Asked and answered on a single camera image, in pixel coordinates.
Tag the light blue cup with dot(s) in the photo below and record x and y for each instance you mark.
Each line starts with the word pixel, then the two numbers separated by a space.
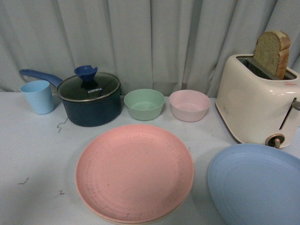
pixel 39 95

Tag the blue plate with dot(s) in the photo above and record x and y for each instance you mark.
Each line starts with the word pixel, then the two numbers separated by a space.
pixel 252 184

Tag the green bowl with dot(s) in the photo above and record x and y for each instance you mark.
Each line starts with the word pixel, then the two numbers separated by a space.
pixel 144 104

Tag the cream toaster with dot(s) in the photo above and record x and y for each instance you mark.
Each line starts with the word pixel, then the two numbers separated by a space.
pixel 257 107

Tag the dark blue saucepan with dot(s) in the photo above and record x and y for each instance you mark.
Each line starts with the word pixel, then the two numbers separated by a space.
pixel 84 114

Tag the bread slice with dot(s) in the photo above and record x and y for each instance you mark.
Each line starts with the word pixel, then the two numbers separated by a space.
pixel 272 52

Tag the glass pot lid blue knob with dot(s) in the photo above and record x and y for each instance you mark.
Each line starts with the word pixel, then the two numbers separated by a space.
pixel 88 85

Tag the pink plate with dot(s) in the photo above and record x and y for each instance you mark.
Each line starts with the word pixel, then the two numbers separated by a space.
pixel 134 173

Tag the grey curtain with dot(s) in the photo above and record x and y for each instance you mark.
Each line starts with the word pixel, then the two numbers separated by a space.
pixel 166 45

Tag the pink bowl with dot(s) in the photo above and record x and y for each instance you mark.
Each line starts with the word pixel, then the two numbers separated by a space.
pixel 189 105

